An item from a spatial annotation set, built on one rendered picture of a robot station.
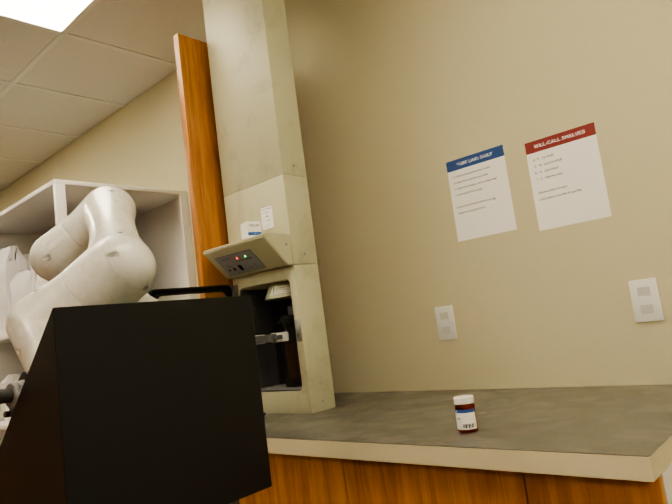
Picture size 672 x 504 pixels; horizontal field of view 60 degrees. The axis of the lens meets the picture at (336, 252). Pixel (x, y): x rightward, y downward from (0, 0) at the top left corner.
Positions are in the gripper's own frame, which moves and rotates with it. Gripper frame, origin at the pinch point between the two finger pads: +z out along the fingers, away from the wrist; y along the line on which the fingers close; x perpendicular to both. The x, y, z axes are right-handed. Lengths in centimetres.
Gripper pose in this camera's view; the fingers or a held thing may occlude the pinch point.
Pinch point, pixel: (272, 338)
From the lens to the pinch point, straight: 198.2
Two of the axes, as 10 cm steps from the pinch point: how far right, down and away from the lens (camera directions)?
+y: -7.2, 1.8, 6.7
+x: 1.2, 9.8, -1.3
